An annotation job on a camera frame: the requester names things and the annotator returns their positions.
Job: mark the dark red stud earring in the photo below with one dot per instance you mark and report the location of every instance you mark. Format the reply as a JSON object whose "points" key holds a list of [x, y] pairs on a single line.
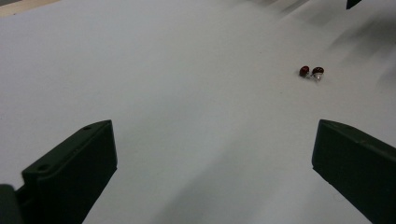
{"points": [[304, 71], [318, 71]]}

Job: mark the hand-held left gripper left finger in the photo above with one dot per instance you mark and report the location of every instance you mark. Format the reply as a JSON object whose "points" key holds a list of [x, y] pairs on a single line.
{"points": [[71, 174]]}

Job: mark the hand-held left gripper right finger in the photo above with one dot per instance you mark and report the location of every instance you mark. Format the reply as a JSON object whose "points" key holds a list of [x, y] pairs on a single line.
{"points": [[361, 168]]}

